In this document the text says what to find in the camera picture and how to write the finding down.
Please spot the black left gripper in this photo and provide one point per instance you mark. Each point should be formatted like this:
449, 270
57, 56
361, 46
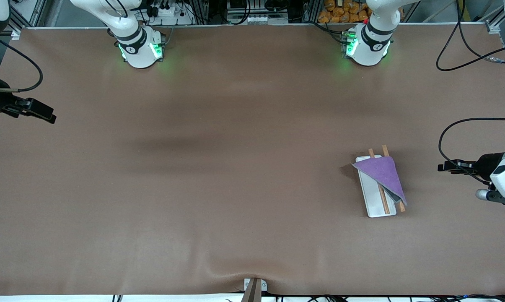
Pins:
485, 163

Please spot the purple microfibre towel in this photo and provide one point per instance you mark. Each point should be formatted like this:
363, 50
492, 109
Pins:
382, 172

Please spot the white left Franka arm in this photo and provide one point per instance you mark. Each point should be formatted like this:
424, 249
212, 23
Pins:
371, 42

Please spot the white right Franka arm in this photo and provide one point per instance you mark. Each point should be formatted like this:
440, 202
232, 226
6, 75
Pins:
137, 46

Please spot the white rack base tray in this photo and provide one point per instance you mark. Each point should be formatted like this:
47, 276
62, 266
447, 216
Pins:
374, 201

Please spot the white power strip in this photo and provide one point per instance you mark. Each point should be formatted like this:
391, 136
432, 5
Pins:
168, 11

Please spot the orange packaged goods pile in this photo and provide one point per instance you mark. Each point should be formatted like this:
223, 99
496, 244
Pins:
340, 12

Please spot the brown table cover mat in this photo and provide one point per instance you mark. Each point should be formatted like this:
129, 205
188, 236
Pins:
252, 188

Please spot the aluminium frame profile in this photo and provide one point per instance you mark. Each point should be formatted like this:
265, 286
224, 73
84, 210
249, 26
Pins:
30, 12
497, 26

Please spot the grey metal mounting bracket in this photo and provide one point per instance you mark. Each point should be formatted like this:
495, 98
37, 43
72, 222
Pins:
255, 287

